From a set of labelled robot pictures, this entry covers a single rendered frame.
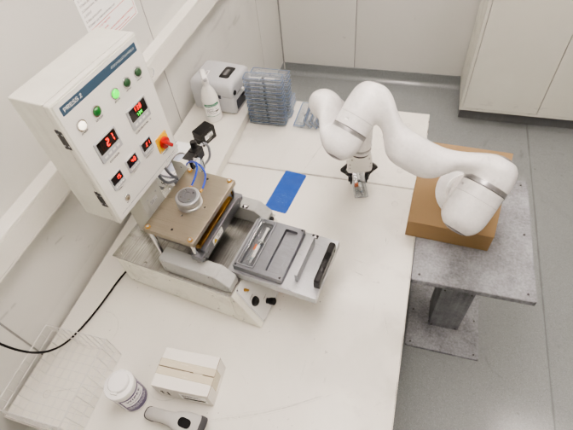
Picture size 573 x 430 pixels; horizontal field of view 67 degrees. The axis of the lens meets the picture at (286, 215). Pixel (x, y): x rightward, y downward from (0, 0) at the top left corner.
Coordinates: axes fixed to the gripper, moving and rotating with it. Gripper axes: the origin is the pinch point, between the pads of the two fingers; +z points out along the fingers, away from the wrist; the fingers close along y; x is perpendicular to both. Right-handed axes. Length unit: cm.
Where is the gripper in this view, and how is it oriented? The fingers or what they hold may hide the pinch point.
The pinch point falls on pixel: (358, 178)
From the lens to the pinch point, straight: 183.4
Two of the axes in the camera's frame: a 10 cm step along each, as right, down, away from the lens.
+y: -9.9, 1.0, 0.3
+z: 0.8, 6.3, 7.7
